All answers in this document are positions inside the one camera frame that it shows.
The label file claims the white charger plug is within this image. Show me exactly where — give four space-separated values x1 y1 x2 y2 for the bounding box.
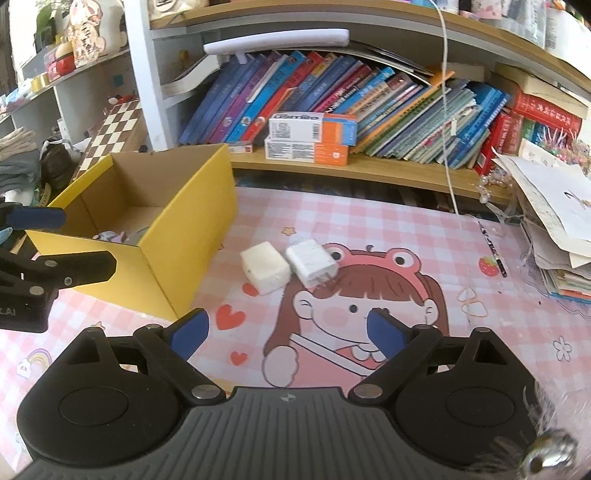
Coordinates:
286 239 339 290

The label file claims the stack of papers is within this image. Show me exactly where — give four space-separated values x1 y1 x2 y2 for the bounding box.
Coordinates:
494 154 590 304

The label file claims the small red white box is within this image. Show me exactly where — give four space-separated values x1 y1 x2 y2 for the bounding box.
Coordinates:
228 142 253 154

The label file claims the lower orange white box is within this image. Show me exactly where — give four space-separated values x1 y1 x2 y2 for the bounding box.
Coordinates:
264 138 349 166

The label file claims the wooden chessboard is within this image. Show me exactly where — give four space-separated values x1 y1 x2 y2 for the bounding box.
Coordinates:
71 100 148 182

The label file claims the black patterned pencil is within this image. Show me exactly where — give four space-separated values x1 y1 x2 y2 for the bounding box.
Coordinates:
477 220 508 278

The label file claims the grey folded cloth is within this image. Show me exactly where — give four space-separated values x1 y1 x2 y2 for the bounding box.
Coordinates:
0 150 41 195

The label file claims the white charging cable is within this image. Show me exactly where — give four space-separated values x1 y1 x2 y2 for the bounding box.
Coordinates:
427 0 463 218

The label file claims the rabbit lantern decoration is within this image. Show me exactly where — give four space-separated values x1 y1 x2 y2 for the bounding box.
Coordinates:
66 0 127 68

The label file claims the white flat board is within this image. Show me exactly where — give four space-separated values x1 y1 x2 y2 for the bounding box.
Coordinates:
204 28 349 55

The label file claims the wooden bookshelf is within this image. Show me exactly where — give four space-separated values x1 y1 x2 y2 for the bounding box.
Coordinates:
124 1 590 197

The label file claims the orange white box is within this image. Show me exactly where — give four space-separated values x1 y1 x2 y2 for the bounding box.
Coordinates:
267 112 358 147
264 138 349 166

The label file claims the purple toy car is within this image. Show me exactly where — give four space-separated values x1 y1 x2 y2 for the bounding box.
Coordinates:
92 231 128 244

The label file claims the yellow cardboard box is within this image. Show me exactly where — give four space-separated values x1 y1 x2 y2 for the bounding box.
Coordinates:
27 144 238 320

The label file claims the white sponge block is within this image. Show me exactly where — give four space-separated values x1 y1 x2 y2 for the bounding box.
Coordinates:
240 241 291 295

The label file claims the red white doll figure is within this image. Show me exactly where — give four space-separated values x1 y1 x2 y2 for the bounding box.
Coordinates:
55 41 76 77

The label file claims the brown leather shoe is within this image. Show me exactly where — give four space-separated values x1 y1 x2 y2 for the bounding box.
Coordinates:
40 138 81 194

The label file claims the upper orange white box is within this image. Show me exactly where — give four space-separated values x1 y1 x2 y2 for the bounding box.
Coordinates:
267 112 358 147

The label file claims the pink cartoon desk mat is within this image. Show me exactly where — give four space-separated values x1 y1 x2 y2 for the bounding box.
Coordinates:
0 185 591 467

